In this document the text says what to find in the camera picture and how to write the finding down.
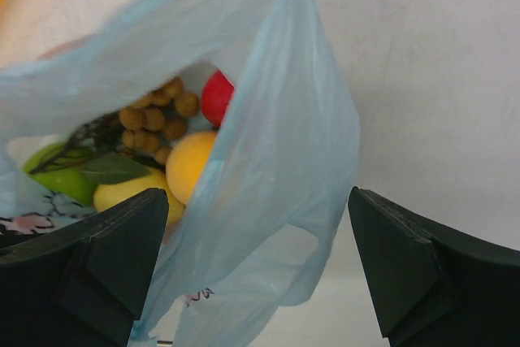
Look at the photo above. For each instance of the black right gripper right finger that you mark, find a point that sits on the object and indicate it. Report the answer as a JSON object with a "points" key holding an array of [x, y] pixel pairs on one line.
{"points": [[432, 285]]}

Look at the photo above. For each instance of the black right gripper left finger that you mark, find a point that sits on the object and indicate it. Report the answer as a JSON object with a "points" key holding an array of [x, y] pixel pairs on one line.
{"points": [[85, 284]]}

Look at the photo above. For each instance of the yellow lemon fruit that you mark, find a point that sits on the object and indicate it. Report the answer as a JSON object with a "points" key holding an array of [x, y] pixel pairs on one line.
{"points": [[107, 196]]}

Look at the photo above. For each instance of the orange peach fruit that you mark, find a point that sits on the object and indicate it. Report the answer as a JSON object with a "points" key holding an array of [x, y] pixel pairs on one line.
{"points": [[186, 163]]}

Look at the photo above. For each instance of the light blue printed plastic bag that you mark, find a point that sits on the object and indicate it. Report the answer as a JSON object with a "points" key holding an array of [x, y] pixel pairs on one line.
{"points": [[258, 230]]}

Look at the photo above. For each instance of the green apple fruit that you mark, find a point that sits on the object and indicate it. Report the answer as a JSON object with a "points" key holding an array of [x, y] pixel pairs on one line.
{"points": [[59, 169]]}

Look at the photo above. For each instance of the red round fruit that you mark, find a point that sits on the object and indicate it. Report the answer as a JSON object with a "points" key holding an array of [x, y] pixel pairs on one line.
{"points": [[215, 97]]}

